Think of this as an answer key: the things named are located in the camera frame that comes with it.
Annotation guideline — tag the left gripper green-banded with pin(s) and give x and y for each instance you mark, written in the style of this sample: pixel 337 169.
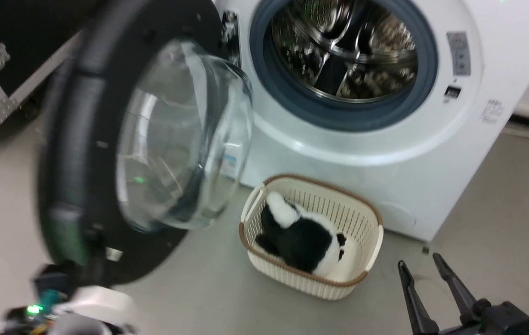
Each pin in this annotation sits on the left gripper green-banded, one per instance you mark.
pixel 66 237

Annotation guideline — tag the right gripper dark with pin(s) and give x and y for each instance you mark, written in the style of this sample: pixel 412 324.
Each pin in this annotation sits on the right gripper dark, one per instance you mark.
pixel 502 321

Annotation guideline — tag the black round glass washer door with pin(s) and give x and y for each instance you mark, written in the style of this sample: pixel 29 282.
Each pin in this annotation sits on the black round glass washer door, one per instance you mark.
pixel 162 139

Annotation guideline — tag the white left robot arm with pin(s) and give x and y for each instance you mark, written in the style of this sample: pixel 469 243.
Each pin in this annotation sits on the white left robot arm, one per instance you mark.
pixel 87 311

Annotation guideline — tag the white front-load washing machine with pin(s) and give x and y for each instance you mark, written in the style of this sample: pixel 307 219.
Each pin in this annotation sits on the white front-load washing machine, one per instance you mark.
pixel 432 153

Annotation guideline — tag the cream plastic laundry basket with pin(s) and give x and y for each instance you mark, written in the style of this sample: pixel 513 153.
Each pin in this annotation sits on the cream plastic laundry basket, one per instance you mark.
pixel 367 232

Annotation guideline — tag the black flight case aluminium edges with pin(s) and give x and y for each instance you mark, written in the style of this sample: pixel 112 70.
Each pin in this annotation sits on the black flight case aluminium edges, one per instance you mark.
pixel 27 32

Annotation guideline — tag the black white panda plush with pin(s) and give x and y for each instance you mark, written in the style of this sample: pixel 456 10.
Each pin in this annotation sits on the black white panda plush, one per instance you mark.
pixel 299 237

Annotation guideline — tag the white printed label sticker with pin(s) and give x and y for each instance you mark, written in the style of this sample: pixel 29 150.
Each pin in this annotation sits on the white printed label sticker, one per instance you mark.
pixel 492 111

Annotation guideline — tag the grey warning sticker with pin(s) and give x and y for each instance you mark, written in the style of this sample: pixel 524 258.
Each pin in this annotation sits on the grey warning sticker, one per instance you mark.
pixel 459 53

